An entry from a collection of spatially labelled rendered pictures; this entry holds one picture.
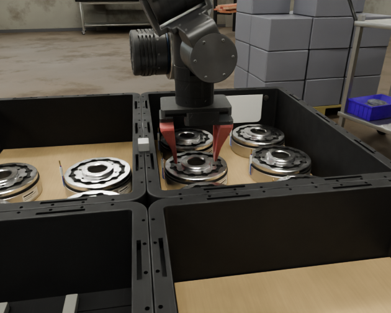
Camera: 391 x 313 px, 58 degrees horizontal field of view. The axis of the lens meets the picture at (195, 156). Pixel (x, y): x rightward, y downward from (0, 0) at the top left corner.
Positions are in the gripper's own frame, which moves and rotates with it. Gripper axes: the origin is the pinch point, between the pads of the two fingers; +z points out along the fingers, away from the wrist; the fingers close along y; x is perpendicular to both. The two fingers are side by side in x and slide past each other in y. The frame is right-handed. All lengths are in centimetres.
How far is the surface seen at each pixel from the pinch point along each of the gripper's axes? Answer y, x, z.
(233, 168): 7.0, 3.7, 4.7
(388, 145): 168, 183, 91
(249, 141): 10.9, 8.2, 1.6
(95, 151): -18.4, 13.6, 4.4
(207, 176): 1.4, -4.4, 1.3
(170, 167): -4.0, -0.5, 1.5
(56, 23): -279, 987, 71
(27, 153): -31.5, 14.0, 4.2
